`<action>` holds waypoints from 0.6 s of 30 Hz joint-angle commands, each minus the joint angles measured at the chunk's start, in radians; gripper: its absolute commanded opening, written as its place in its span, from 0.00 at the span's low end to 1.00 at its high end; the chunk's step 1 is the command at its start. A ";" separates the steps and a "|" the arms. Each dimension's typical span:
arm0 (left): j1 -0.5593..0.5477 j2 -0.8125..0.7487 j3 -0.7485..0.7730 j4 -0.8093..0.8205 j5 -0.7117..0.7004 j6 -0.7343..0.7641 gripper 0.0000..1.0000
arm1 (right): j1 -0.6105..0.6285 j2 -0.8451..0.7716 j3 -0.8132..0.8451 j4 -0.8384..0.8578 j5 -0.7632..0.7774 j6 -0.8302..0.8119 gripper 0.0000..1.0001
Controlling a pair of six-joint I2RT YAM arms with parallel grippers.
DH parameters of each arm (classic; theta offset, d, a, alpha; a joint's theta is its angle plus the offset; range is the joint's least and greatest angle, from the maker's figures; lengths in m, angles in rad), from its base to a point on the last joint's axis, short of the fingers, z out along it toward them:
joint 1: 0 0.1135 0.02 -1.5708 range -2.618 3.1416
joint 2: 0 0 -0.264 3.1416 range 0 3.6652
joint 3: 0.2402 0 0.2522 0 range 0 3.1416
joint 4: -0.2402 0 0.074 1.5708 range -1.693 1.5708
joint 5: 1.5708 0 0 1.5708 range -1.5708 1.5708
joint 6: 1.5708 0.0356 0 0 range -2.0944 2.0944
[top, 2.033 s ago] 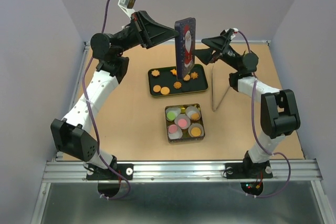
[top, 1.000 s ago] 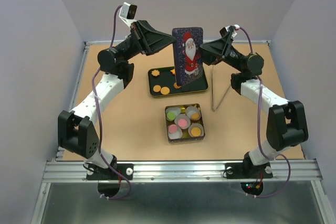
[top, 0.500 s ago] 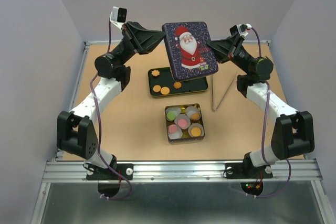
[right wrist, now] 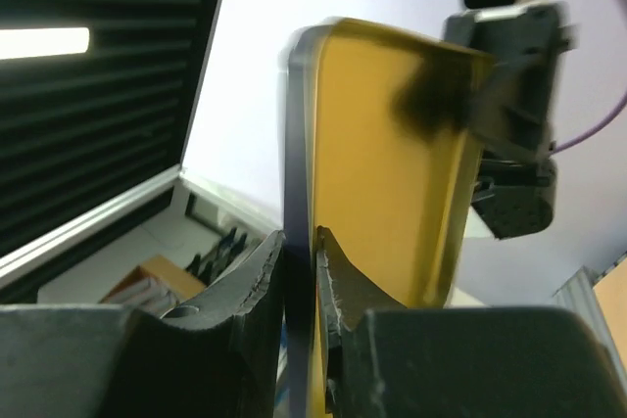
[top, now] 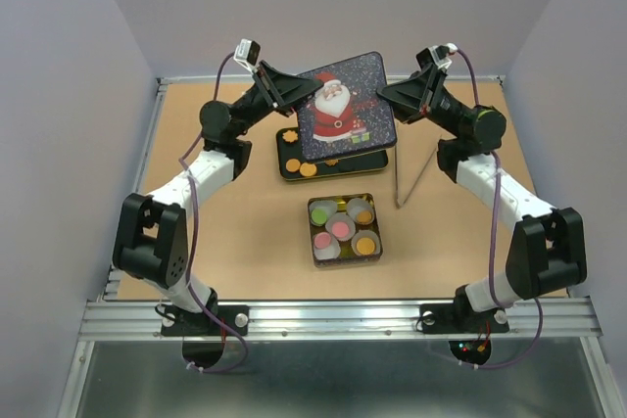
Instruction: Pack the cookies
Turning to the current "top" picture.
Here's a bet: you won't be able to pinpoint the purple cable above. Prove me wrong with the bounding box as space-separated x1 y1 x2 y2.
178 50 249 374
453 45 544 371

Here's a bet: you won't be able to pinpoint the metal tongs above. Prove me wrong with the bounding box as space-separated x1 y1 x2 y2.
393 146 437 209

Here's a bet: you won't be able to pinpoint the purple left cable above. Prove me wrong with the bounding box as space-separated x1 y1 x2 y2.
178 50 249 374

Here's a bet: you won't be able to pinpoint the white paper cup bottom-right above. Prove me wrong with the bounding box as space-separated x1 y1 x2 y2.
351 230 381 257

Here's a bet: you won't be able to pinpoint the orange round cookie bottom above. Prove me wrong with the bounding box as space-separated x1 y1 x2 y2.
299 163 317 178

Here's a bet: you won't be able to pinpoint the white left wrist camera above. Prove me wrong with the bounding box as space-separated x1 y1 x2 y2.
233 38 261 72

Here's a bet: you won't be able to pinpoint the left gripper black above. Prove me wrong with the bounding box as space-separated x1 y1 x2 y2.
231 61 325 139

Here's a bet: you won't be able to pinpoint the orange round cookie packed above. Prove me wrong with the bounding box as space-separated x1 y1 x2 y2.
356 210 372 225

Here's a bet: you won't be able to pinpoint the gold cookie tin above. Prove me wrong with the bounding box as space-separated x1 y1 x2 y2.
307 193 383 268

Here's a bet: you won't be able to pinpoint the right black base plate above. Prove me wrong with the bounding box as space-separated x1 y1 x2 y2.
416 302 509 335

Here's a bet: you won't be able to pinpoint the white paper cup centre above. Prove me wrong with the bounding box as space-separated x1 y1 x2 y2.
324 212 356 242

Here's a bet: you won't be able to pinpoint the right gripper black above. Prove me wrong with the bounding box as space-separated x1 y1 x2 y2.
372 62 469 139

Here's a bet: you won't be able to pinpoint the gold tin lid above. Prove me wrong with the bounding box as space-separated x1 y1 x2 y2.
296 51 397 163

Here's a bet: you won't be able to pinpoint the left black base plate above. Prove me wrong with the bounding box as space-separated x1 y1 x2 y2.
155 304 250 337

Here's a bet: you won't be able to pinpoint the orange round cookie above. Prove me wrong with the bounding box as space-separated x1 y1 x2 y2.
299 163 317 178
285 159 301 173
355 237 376 255

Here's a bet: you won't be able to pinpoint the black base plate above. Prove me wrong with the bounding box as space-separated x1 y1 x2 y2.
155 304 250 337
416 302 509 335

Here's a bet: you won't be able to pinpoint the white paper cup top-left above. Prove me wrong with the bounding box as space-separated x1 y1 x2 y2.
309 200 337 227

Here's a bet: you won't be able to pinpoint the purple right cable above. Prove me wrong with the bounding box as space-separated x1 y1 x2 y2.
453 45 544 371

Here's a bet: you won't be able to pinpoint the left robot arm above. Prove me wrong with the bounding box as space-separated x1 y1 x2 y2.
113 62 323 337

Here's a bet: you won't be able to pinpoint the orange flower cookie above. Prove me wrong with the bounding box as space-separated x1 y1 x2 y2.
282 129 299 144

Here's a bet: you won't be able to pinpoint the white paper cup bottom-left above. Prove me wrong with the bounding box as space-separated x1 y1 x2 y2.
313 231 341 261

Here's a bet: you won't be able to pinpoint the white paper cup top-right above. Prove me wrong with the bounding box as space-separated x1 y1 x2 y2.
346 198 375 225

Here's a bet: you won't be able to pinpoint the green round cookie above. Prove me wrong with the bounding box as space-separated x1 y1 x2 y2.
311 208 327 226

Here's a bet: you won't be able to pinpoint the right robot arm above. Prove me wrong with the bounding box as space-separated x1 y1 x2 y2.
377 65 587 334

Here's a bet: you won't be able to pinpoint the black cookie tray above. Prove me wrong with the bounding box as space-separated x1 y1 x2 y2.
275 127 389 182

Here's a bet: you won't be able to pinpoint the pink round cookie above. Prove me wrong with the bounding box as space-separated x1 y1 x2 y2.
331 220 350 239

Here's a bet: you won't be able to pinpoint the aluminium front rail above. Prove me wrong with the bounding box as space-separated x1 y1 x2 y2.
78 298 603 343

